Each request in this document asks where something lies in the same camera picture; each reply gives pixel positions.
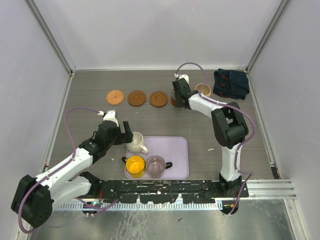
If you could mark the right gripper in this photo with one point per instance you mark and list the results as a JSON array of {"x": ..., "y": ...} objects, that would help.
[{"x": 177, "y": 102}]

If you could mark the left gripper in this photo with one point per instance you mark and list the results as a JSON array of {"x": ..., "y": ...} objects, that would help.
[{"x": 123, "y": 137}]

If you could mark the dark wooden coaster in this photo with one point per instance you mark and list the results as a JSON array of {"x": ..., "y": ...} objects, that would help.
[
  {"x": 174, "y": 103},
  {"x": 158, "y": 99},
  {"x": 136, "y": 98}
]

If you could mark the white ceramic mug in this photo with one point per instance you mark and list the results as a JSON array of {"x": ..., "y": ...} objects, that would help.
[{"x": 138, "y": 144}]

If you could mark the beige ceramic mug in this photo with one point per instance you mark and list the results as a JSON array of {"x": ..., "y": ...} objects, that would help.
[{"x": 204, "y": 89}]

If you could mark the light cork coaster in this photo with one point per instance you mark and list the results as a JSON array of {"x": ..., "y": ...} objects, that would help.
[{"x": 115, "y": 97}]

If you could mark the yellow glass mug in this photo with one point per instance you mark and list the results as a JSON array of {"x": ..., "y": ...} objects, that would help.
[{"x": 135, "y": 165}]

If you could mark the clear purple glass mug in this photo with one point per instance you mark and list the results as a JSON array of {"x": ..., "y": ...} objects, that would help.
[{"x": 156, "y": 166}]

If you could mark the grey-green ceramic mug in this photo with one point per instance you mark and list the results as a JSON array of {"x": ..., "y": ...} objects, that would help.
[{"x": 173, "y": 95}]

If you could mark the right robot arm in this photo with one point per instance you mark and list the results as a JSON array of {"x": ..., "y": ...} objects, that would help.
[{"x": 229, "y": 126}]

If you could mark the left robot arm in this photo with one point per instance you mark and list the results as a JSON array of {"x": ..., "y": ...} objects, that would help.
[{"x": 36, "y": 197}]

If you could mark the dark blue folded cloth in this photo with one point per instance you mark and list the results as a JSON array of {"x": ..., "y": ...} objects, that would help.
[{"x": 232, "y": 84}]

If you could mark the lavender plastic tray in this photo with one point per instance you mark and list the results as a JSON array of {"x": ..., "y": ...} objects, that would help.
[{"x": 172, "y": 149}]

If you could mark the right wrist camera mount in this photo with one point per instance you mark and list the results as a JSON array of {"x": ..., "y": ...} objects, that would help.
[{"x": 181, "y": 76}]

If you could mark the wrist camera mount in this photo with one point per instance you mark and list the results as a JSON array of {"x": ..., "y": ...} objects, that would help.
[
  {"x": 181, "y": 76},
  {"x": 110, "y": 115}
]

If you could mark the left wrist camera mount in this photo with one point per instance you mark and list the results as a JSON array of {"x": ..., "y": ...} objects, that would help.
[{"x": 110, "y": 115}]

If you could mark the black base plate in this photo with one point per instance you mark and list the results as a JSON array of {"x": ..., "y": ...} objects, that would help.
[{"x": 162, "y": 191}]

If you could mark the aluminium frame post left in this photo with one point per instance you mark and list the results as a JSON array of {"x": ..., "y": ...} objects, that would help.
[{"x": 49, "y": 35}]

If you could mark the aluminium frame post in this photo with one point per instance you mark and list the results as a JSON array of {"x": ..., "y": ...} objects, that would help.
[
  {"x": 268, "y": 32},
  {"x": 49, "y": 35}
]

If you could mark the white slotted cable duct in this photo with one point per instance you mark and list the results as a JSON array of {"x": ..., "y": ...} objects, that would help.
[{"x": 175, "y": 206}]

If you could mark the aluminium frame post right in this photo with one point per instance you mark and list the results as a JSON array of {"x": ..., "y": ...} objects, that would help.
[{"x": 268, "y": 32}]

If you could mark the aluminium frame rail front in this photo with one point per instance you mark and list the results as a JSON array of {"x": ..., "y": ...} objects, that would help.
[{"x": 261, "y": 189}]

